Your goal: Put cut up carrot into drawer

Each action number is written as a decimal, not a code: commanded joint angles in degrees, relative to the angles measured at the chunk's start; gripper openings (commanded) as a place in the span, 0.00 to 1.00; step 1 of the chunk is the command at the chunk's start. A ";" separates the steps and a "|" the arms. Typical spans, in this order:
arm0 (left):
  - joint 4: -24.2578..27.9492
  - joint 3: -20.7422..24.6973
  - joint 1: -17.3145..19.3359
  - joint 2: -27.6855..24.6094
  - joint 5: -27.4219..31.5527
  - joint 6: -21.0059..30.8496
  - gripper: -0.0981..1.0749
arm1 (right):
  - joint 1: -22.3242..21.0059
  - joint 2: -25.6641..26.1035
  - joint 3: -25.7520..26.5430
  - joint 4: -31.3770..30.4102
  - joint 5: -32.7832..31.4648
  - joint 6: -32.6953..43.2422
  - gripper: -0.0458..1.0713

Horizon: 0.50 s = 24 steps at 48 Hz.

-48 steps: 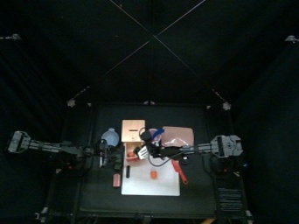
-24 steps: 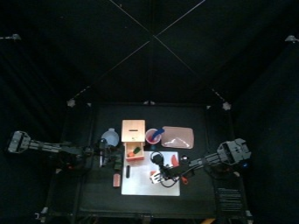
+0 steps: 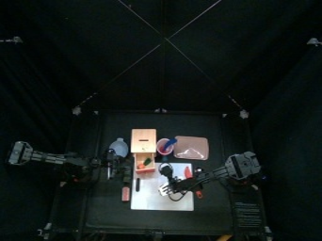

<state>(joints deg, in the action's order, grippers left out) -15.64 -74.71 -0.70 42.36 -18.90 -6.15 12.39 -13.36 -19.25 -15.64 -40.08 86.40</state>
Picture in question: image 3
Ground red cup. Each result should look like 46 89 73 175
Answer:
157 137 176 156

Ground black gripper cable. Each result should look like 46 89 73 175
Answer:
158 163 188 202

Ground wooden drawer cabinet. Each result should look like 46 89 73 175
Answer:
130 128 158 154

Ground salmon sushi toy block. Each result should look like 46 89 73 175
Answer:
121 186 132 202

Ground white cutting board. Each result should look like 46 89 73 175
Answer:
130 162 196 212

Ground black plate with white text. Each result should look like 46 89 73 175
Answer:
232 201 265 228

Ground wooden drawer with red front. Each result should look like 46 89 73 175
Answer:
136 153 158 174

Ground blue utensil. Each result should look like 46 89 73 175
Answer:
164 137 180 152

